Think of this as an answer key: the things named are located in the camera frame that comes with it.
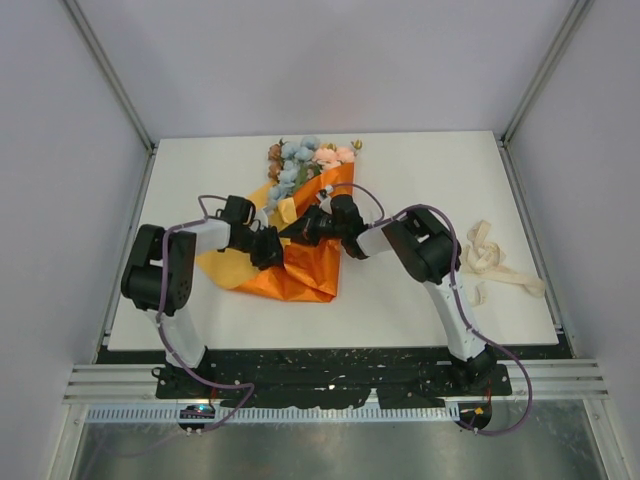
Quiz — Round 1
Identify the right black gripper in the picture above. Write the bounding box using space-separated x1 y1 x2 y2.
278 204 346 248

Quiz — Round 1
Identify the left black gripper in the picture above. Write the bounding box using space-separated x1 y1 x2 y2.
233 225 292 272

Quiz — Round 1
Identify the orange wrapping paper sheet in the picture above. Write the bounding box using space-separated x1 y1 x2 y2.
196 163 355 303

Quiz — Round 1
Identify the fake flower bouquet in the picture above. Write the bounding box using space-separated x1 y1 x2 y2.
266 136 322 211

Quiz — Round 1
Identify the cream ribbon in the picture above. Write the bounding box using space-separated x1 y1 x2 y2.
460 220 546 307

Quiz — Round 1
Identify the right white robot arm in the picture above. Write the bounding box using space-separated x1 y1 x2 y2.
280 194 497 394

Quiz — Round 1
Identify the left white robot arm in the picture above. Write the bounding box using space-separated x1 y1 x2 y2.
120 195 284 398

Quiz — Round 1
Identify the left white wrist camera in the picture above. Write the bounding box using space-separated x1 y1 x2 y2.
249 209 270 232

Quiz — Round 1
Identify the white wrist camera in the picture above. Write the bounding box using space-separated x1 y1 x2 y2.
249 209 270 232
316 185 335 205

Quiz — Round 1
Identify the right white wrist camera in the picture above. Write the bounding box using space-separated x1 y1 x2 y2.
316 185 335 205

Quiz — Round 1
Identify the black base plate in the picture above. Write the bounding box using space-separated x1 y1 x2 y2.
97 347 512 409

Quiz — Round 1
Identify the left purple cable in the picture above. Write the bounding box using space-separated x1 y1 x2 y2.
154 193 256 436

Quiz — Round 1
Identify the white slotted cable duct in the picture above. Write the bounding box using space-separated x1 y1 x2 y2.
85 403 459 425

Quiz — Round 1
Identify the left aluminium frame post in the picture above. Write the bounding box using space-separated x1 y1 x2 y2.
62 0 157 151

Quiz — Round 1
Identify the aluminium frame post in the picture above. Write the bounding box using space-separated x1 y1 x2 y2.
62 0 157 151
499 0 596 144

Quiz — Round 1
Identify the right aluminium frame post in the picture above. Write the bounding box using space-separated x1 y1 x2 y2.
499 0 596 144

